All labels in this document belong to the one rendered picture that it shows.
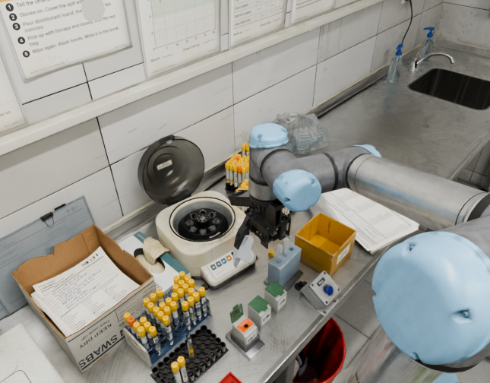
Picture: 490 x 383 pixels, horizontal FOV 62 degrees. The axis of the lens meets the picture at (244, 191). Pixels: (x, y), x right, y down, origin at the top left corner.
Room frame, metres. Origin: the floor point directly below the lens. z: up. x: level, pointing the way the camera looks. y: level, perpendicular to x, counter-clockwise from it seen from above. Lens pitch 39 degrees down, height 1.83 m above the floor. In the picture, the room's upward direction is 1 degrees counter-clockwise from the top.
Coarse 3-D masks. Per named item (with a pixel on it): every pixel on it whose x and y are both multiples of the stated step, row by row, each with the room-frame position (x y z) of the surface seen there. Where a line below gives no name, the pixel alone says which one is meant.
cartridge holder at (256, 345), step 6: (228, 336) 0.58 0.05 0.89; (234, 336) 0.57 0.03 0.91; (258, 336) 0.57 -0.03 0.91; (234, 342) 0.57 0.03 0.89; (240, 342) 0.55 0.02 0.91; (252, 342) 0.55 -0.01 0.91; (258, 342) 0.57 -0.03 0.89; (240, 348) 0.55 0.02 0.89; (246, 348) 0.54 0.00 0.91; (252, 348) 0.55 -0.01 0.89; (258, 348) 0.55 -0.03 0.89; (246, 354) 0.53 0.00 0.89; (252, 354) 0.53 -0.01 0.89
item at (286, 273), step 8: (288, 248) 0.80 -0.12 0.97; (296, 248) 0.80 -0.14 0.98; (280, 256) 0.77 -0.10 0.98; (288, 256) 0.77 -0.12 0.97; (296, 256) 0.78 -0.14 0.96; (272, 264) 0.74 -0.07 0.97; (280, 264) 0.74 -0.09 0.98; (288, 264) 0.75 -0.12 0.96; (296, 264) 0.79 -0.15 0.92; (272, 272) 0.74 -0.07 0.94; (280, 272) 0.73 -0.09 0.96; (288, 272) 0.76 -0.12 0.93; (296, 272) 0.79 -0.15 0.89; (264, 280) 0.76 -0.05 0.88; (272, 280) 0.74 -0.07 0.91; (280, 280) 0.73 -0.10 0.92; (288, 280) 0.76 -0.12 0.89; (296, 280) 0.77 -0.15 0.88; (288, 288) 0.73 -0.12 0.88
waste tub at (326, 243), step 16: (320, 224) 0.95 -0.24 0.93; (336, 224) 0.91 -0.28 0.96; (304, 240) 0.83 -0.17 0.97; (320, 240) 0.92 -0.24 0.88; (336, 240) 0.90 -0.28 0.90; (352, 240) 0.86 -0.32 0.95; (304, 256) 0.83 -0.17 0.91; (320, 256) 0.80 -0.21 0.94; (336, 256) 0.78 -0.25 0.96; (320, 272) 0.79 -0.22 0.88
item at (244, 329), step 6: (240, 318) 0.59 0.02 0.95; (246, 318) 0.59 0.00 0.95; (234, 324) 0.57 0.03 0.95; (240, 324) 0.57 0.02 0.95; (246, 324) 0.58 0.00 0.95; (252, 324) 0.57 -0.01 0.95; (234, 330) 0.57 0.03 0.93; (240, 330) 0.56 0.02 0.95; (246, 330) 0.56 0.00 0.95; (252, 330) 0.56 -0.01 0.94; (240, 336) 0.56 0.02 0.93; (246, 336) 0.55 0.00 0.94; (252, 336) 0.56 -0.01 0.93; (246, 342) 0.55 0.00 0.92
